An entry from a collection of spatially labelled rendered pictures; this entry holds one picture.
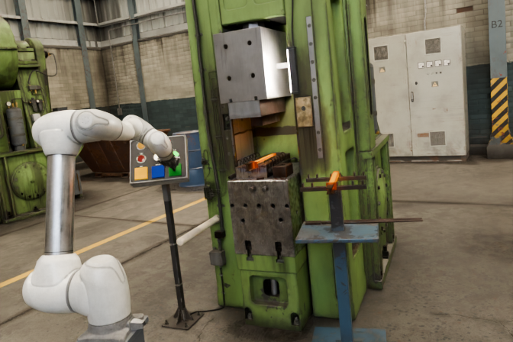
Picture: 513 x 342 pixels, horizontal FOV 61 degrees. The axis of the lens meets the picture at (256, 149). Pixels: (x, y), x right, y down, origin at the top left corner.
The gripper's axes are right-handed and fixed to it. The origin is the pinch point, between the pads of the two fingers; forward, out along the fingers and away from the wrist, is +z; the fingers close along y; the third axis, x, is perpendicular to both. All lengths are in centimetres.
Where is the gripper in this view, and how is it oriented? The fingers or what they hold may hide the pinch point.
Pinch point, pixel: (173, 166)
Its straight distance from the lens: 259.0
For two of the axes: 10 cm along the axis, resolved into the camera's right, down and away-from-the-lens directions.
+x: -1.0, -9.2, 3.9
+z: 0.3, 3.9, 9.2
